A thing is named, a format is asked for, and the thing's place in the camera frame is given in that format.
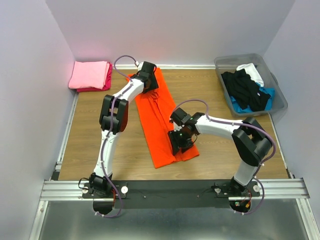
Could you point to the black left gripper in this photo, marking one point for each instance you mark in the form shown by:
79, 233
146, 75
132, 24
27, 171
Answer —
153, 85

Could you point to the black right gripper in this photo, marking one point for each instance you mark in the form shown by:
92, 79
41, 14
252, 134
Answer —
172, 136

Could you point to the orange t shirt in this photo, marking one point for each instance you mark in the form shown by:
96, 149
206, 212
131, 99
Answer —
154, 109

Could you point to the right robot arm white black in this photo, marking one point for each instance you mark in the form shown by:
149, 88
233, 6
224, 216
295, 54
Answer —
250, 139

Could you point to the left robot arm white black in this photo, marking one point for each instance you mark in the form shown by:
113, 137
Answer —
113, 120

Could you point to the folded magenta shirt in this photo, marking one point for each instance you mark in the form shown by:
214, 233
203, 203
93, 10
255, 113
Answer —
108, 80

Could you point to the folded light pink shirt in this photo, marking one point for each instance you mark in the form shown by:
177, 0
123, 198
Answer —
89, 75

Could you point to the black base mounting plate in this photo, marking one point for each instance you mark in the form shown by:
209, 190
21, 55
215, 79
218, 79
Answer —
170, 194

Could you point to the black shirt in bin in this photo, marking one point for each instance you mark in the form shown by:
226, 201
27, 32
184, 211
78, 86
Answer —
236, 81

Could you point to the clear plastic bin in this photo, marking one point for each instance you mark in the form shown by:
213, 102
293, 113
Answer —
229, 63

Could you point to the white shirt in bin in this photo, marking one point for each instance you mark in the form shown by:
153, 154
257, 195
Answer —
252, 71

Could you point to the blue shirt in bin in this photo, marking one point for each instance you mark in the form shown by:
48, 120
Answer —
250, 101

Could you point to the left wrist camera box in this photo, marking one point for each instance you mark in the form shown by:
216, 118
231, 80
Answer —
147, 67

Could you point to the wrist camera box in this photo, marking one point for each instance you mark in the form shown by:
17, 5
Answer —
147, 67
180, 118

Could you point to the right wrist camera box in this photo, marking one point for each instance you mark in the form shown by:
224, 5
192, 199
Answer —
180, 118

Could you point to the aluminium front rail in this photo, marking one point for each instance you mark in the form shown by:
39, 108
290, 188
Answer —
291, 188

